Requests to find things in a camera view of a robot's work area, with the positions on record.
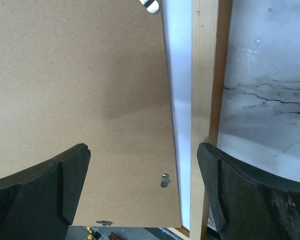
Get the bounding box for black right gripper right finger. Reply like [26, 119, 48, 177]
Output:
[197, 142, 300, 240]

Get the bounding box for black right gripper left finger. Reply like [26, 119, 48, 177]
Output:
[0, 143, 91, 240]

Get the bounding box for brown frame backing board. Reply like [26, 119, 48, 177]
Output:
[0, 0, 181, 228]

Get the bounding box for brown wooden picture frame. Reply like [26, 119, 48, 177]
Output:
[173, 0, 233, 240]

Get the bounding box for flower field photo print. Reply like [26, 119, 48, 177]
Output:
[162, 0, 192, 230]

